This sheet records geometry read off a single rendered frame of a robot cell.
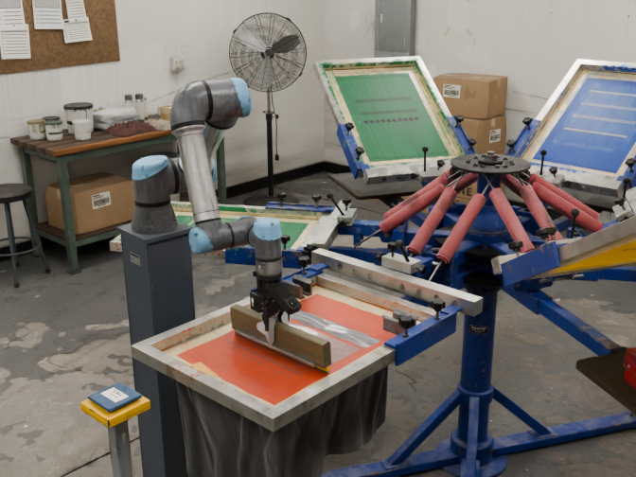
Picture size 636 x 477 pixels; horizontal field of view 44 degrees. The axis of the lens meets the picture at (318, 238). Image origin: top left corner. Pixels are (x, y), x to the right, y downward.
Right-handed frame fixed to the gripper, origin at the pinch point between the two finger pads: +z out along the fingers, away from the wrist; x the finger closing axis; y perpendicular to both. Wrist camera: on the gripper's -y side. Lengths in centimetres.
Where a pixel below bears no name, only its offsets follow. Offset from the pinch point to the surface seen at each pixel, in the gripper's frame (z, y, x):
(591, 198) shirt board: 6, 2, -213
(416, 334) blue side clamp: 0.3, -29.1, -27.6
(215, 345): 4.3, 17.9, 8.8
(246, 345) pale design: 4.5, 10.9, 2.7
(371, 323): 5.2, -7.0, -34.2
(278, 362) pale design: 4.9, -3.3, 3.5
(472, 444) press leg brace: 79, -8, -96
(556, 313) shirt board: 10, -44, -86
